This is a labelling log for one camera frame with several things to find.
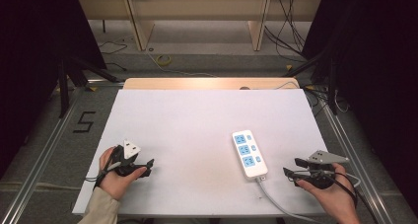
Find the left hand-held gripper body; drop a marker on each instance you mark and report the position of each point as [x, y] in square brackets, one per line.
[130, 149]

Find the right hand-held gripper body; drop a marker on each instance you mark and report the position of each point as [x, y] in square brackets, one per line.
[323, 158]

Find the person's left hand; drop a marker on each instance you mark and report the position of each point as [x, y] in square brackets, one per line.
[115, 182]

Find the person's right hand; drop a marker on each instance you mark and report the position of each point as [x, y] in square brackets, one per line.
[332, 197]

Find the white power strip blue sockets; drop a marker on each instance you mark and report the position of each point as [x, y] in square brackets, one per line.
[249, 154]

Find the white board table cover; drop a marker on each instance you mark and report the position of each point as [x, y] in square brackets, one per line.
[197, 125]

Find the black metal stand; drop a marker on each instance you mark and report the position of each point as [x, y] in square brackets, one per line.
[332, 86]
[64, 86]

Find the black curtain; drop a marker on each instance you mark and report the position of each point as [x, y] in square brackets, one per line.
[33, 69]
[378, 86]

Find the yellow tape roll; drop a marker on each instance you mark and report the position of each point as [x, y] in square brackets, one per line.
[163, 59]

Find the wooden table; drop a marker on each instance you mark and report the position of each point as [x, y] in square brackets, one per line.
[203, 83]

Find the light wooden shelf unit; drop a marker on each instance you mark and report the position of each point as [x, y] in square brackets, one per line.
[197, 7]

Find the aluminium floor rail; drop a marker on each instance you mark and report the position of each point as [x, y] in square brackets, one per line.
[39, 158]
[358, 164]

